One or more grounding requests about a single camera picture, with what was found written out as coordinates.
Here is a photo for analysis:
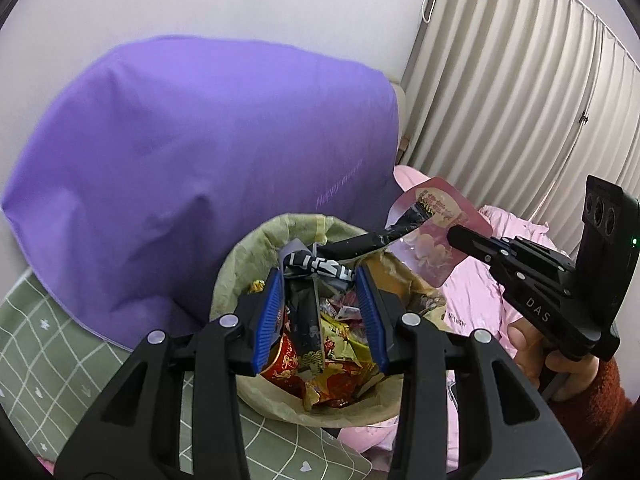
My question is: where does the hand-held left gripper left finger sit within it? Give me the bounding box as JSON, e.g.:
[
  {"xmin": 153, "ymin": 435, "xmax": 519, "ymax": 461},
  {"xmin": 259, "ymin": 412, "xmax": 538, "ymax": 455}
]
[{"xmin": 55, "ymin": 266, "xmax": 287, "ymax": 480}]

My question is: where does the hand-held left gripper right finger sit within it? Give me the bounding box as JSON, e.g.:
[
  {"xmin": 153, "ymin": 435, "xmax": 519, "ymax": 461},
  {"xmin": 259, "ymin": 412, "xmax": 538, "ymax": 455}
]
[{"xmin": 354, "ymin": 264, "xmax": 583, "ymax": 480}]

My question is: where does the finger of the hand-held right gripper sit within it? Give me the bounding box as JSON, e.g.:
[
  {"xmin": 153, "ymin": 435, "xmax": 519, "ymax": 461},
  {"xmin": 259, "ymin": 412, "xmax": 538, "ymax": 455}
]
[
  {"xmin": 487, "ymin": 259, "xmax": 585, "ymax": 361},
  {"xmin": 446, "ymin": 225, "xmax": 577, "ymax": 288}
]

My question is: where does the small pink and white packet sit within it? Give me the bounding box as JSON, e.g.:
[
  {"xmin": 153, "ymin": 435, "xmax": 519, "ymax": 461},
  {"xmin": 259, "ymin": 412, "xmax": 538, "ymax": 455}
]
[{"xmin": 320, "ymin": 297, "xmax": 363, "ymax": 321}]

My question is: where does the black packet white print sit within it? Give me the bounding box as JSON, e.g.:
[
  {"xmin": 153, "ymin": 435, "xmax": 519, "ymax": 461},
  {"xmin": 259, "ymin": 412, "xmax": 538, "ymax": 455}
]
[{"xmin": 279, "ymin": 225, "xmax": 401, "ymax": 376}]

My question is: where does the bin with yellow-green liner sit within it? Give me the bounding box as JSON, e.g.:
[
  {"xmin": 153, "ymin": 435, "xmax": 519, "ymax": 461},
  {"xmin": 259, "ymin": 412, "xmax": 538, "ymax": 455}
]
[{"xmin": 209, "ymin": 213, "xmax": 451, "ymax": 428}]

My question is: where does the red and orange wrapper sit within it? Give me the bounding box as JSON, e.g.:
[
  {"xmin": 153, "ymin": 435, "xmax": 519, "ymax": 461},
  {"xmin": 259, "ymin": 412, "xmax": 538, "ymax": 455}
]
[{"xmin": 300, "ymin": 360, "xmax": 386, "ymax": 411}]

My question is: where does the person's right forearm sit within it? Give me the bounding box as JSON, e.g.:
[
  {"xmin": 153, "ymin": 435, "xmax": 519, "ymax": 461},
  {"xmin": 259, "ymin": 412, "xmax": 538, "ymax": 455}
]
[{"xmin": 582, "ymin": 357, "xmax": 640, "ymax": 471}]

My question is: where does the person's right hand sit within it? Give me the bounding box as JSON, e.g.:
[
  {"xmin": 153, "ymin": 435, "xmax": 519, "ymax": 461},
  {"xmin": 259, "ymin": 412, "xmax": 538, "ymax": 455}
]
[{"xmin": 507, "ymin": 317, "xmax": 601, "ymax": 403}]

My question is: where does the pink floral bedsheet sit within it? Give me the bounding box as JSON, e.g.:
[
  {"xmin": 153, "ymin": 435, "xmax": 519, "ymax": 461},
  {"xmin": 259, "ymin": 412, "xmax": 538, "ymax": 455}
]
[{"xmin": 340, "ymin": 165, "xmax": 576, "ymax": 480}]

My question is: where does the beige headboard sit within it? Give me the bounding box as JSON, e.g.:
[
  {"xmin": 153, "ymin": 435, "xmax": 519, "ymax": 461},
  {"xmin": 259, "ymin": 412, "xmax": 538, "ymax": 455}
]
[{"xmin": 390, "ymin": 80, "xmax": 413, "ymax": 166}]

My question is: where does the beige pleated curtain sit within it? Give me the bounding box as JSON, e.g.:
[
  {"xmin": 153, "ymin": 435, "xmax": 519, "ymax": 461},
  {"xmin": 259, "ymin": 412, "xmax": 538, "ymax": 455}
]
[{"xmin": 400, "ymin": 0, "xmax": 640, "ymax": 261}]

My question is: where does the purple pillow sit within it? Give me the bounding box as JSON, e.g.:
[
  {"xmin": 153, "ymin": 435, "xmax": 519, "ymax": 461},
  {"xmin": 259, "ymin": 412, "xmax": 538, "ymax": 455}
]
[{"xmin": 0, "ymin": 35, "xmax": 401, "ymax": 351}]

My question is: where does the green checked tablecloth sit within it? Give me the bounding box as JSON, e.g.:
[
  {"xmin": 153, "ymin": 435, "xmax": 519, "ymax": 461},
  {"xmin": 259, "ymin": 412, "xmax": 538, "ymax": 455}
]
[{"xmin": 0, "ymin": 267, "xmax": 373, "ymax": 480}]

